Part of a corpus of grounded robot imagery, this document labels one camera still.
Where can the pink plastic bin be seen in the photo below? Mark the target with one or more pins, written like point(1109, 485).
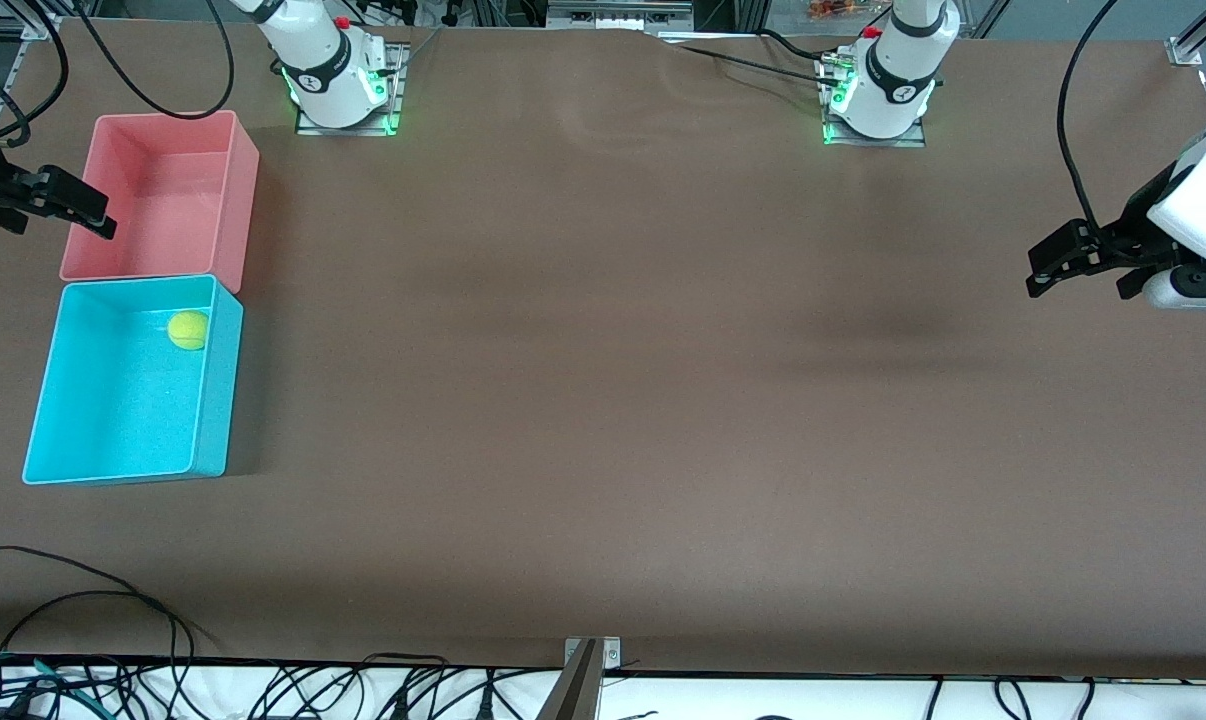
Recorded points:
point(163, 200)

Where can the blue plastic bin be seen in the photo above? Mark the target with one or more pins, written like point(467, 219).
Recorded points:
point(123, 420)

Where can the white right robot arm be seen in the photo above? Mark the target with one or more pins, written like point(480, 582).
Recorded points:
point(323, 60)

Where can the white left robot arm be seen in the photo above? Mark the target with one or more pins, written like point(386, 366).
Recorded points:
point(898, 80)

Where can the orange objects bag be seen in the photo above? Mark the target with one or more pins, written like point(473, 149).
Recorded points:
point(833, 8)

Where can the dark camera stand pole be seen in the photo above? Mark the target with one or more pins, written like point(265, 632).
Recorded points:
point(573, 695)

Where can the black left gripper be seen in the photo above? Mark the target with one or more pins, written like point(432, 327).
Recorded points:
point(1129, 237)

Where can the small metal bracket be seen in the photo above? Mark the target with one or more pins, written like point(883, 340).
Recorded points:
point(611, 655)

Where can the aluminium frame rail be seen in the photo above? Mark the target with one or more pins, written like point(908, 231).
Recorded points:
point(613, 15)

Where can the aluminium corner profile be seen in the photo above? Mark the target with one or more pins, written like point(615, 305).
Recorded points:
point(1185, 50)

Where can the yellow tennis ball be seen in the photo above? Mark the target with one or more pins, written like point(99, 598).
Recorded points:
point(189, 330)

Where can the aluminium side rail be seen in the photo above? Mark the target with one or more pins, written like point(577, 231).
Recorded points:
point(11, 80)

